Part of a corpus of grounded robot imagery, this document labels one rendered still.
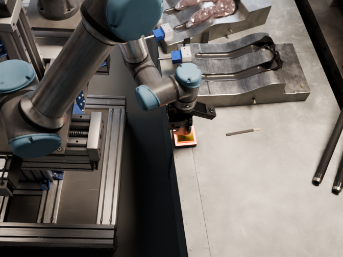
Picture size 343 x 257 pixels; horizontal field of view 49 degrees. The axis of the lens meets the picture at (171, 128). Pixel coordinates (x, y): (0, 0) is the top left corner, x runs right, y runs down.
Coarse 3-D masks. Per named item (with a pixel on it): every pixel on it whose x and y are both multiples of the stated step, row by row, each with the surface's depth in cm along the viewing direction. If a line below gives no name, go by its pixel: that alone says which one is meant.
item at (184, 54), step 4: (184, 48) 146; (188, 48) 146; (172, 52) 147; (176, 52) 147; (180, 52) 147; (184, 52) 145; (188, 52) 145; (172, 56) 146; (176, 56) 146; (180, 56) 146; (184, 56) 144; (188, 56) 144; (160, 60) 147; (172, 60) 146; (176, 60) 146; (180, 60) 146; (184, 60) 146; (188, 60) 146
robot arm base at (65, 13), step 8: (40, 0) 131; (48, 0) 128; (56, 0) 129; (64, 0) 130; (72, 0) 133; (40, 8) 133; (48, 8) 131; (56, 8) 131; (64, 8) 132; (72, 8) 134; (48, 16) 133; (56, 16) 133; (64, 16) 134
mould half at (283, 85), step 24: (192, 48) 151; (216, 48) 152; (264, 48) 147; (288, 48) 158; (216, 72) 146; (264, 72) 142; (288, 72) 151; (216, 96) 141; (240, 96) 143; (264, 96) 146; (288, 96) 148
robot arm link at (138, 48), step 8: (136, 40) 99; (144, 40) 103; (120, 48) 103; (128, 48) 101; (136, 48) 101; (144, 48) 104; (128, 56) 104; (136, 56) 104; (144, 56) 106; (128, 64) 109; (136, 64) 107; (144, 64) 108; (152, 64) 109; (136, 72) 108
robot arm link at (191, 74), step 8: (184, 64) 107; (192, 64) 107; (176, 72) 106; (184, 72) 105; (192, 72) 105; (200, 72) 106; (176, 80) 106; (184, 80) 104; (192, 80) 104; (200, 80) 107; (184, 88) 106; (192, 88) 107; (184, 96) 108; (192, 96) 111
